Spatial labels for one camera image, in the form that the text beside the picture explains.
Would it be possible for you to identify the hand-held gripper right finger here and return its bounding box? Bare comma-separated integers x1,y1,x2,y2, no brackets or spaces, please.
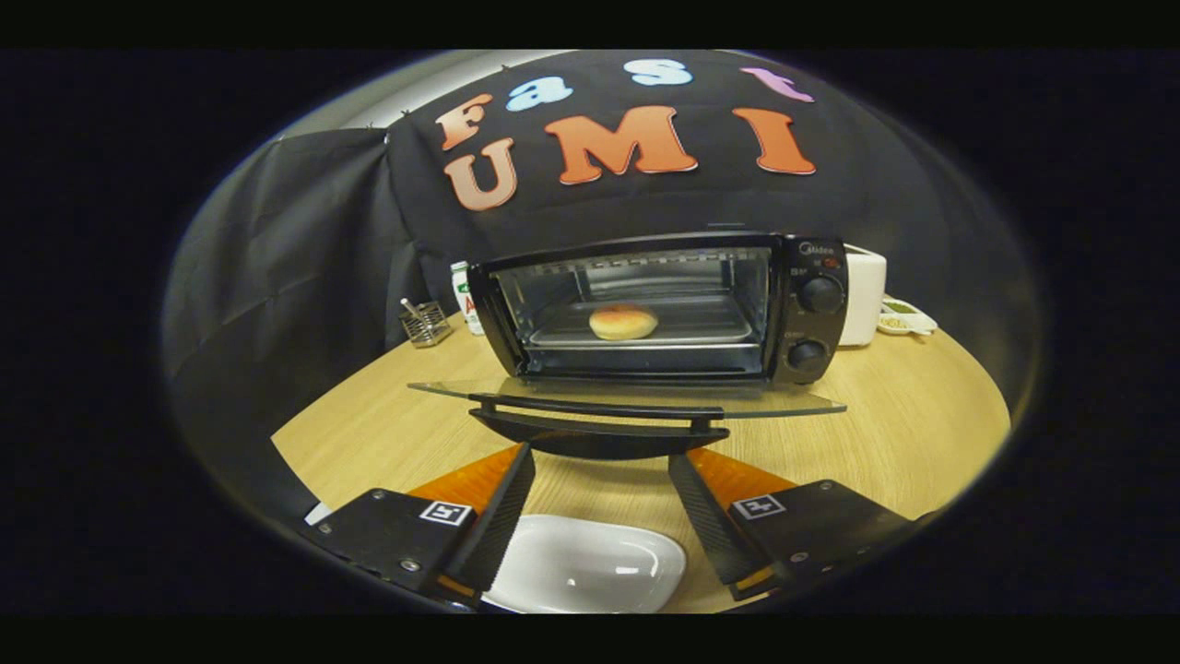
667,449,918,602

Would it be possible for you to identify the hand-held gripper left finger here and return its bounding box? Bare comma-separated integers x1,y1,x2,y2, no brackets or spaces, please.
302,442,537,610

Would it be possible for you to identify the sugared donut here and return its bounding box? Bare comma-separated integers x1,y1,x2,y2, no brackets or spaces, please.
588,304,660,342

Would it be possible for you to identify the black toaster oven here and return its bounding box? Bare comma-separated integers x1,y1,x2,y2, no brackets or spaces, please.
407,231,850,461

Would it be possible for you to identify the white bread toaster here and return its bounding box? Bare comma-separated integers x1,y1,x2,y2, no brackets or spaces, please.
841,244,888,349

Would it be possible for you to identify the white plate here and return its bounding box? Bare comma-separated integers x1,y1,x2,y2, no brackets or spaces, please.
481,514,688,614

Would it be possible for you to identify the white bottle green label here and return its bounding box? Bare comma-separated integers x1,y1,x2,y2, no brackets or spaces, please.
450,261,485,336

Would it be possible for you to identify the small white snack dish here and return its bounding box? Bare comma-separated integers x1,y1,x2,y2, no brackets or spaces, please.
878,297,939,337

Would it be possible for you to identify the small wire basket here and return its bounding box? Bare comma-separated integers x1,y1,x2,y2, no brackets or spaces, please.
398,297,454,349

